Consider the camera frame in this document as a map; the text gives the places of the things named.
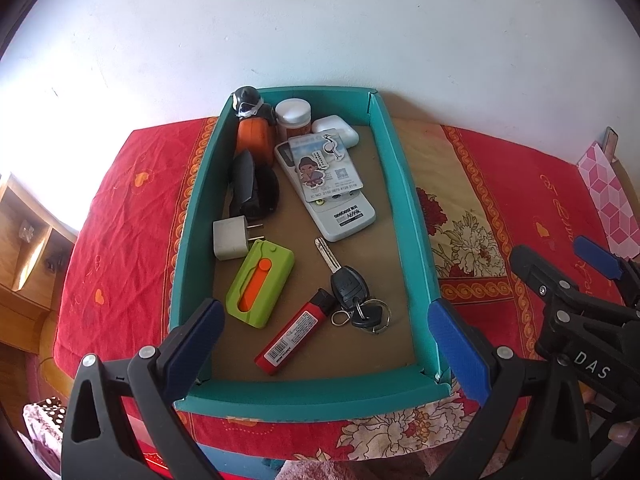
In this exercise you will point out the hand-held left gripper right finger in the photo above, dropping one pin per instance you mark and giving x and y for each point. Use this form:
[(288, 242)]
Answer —
[(457, 355)]

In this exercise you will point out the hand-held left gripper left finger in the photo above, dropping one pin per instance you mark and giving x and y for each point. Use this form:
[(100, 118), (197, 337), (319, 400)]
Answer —
[(200, 340)]

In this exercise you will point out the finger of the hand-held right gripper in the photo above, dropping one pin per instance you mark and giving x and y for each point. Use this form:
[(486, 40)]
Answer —
[(535, 267), (597, 255)]

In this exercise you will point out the red lighter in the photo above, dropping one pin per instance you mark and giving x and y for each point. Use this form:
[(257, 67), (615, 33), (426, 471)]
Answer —
[(290, 340)]

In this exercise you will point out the green utility knife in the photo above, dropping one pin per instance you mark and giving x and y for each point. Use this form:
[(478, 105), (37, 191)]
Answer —
[(272, 285)]

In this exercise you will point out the small black key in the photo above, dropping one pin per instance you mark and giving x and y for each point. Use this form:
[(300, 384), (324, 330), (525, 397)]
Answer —
[(370, 317)]

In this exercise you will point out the white plug adapter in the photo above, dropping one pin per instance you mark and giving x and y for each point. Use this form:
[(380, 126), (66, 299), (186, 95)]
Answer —
[(230, 237)]

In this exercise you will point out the teal cardboard box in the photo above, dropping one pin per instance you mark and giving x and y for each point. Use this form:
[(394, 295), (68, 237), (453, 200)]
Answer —
[(300, 390)]

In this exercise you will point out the black car key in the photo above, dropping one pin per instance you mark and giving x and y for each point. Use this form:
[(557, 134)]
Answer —
[(350, 287)]

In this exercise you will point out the white remote control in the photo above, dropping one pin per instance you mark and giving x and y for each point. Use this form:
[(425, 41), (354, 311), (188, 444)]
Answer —
[(345, 220)]

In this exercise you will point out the printed plastic card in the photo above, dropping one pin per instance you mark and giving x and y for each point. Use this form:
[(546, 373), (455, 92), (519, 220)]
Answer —
[(345, 172)]

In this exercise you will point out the white jar with orange label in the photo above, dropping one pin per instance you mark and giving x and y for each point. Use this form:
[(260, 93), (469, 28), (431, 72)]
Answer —
[(292, 112)]

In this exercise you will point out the white earbud case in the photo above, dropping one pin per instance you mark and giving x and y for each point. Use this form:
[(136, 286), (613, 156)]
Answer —
[(330, 124)]

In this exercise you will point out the person's right hand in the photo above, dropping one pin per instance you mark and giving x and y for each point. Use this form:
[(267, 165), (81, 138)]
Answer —
[(625, 432)]

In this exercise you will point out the pink patterned box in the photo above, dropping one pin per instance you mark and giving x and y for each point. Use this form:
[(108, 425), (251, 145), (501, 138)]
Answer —
[(610, 195)]

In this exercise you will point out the red patterned blanket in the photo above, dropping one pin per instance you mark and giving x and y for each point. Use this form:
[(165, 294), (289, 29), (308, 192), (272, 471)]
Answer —
[(125, 210)]

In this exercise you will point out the brown polka dot cloth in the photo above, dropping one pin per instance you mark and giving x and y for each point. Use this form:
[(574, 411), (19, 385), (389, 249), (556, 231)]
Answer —
[(50, 410)]

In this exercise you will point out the pink fluffy rug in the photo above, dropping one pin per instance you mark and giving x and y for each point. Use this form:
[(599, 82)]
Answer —
[(300, 472)]

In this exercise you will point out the black battery charger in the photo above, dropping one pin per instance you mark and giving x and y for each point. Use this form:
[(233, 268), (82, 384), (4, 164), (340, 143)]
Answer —
[(260, 185)]

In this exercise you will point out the wooden cabinet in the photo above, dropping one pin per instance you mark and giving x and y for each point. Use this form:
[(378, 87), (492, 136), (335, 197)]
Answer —
[(20, 300)]

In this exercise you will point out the cartoon figure sticker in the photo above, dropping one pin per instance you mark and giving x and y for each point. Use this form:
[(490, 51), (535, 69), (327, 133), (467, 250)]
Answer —
[(310, 170)]

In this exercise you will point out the orange penguin toy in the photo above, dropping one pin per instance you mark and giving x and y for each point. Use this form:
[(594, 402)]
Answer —
[(252, 135)]

